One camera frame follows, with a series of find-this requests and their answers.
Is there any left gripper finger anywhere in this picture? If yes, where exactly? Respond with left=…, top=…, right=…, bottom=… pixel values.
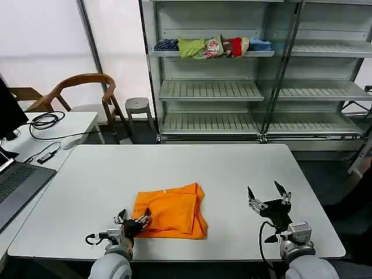
left=113, top=208, right=127, bottom=225
left=134, top=207, right=153, bottom=230

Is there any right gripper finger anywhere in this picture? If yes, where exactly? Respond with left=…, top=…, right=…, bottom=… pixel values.
left=274, top=180, right=293, bottom=206
left=247, top=186, right=268, bottom=214

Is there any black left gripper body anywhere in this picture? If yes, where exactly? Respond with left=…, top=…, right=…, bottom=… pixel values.
left=121, top=219, right=145, bottom=239

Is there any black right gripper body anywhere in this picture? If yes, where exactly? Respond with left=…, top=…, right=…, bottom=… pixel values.
left=259, top=198, right=295, bottom=231

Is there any orange t-shirt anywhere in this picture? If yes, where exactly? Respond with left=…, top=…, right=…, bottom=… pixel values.
left=132, top=182, right=209, bottom=241

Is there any small white desk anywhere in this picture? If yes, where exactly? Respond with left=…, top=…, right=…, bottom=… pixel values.
left=0, top=111, right=99, bottom=175

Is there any dark grey laptop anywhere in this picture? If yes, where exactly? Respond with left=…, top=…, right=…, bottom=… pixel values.
left=0, top=151, right=58, bottom=233

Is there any empty grey metal shelf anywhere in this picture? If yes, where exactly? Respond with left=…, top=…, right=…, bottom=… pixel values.
left=261, top=0, right=372, bottom=159

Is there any grey round stool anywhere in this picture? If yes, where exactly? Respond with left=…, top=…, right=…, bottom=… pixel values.
left=124, top=97, right=156, bottom=143

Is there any grey metal shelf with clothes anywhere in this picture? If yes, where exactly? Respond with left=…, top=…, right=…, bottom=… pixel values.
left=138, top=0, right=305, bottom=145

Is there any brown wooden armchair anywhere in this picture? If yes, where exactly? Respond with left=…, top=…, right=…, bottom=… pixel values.
left=27, top=73, right=128, bottom=145

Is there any black computer monitor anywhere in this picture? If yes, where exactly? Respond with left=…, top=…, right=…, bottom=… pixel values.
left=0, top=74, right=30, bottom=140

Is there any brown wooden side table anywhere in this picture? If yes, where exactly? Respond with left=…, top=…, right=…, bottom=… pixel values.
left=10, top=86, right=43, bottom=112

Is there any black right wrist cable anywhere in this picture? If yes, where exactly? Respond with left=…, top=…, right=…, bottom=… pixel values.
left=259, top=220, right=276, bottom=270

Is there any black adapter with cable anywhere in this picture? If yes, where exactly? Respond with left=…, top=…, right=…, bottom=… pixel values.
left=24, top=141, right=62, bottom=164

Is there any coiled black cable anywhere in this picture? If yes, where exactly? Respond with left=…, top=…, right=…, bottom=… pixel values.
left=26, top=111, right=102, bottom=140

